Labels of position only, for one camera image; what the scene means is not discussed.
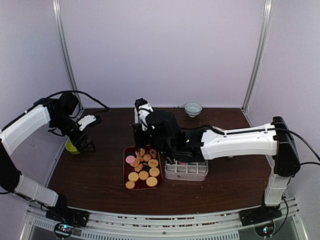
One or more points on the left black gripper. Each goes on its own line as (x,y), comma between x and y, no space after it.
(80,147)

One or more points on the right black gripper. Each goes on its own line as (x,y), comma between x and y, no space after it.
(140,142)

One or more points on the white handled metal tongs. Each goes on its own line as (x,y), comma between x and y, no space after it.
(139,144)

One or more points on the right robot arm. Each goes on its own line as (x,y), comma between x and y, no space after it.
(160,130)

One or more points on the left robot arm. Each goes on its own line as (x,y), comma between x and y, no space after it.
(16,161)

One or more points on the green plastic bowl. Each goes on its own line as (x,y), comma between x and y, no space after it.
(71,148)

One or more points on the brown flower cookie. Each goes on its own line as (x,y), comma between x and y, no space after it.
(153,153)

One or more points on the round cookie with pink cross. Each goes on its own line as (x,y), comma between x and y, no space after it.
(153,163)

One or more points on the dark red cookie tray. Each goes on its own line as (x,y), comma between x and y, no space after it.
(142,169)

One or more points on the dotted round cookie right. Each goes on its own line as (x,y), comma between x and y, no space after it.
(154,172)

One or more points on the smooth round tan cookie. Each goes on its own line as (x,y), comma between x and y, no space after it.
(143,175)

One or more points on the white divided cookie tin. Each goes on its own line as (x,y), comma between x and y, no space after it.
(194,171)

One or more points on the large round tan cookie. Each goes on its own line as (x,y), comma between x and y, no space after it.
(151,181)

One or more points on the pale blue ceramic bowl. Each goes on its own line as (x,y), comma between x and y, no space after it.
(192,109)

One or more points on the bottom left round cookie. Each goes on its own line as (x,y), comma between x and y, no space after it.
(130,185)

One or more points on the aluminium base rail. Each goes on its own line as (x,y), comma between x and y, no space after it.
(223,225)

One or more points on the right aluminium frame post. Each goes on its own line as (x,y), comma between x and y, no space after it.
(261,47)

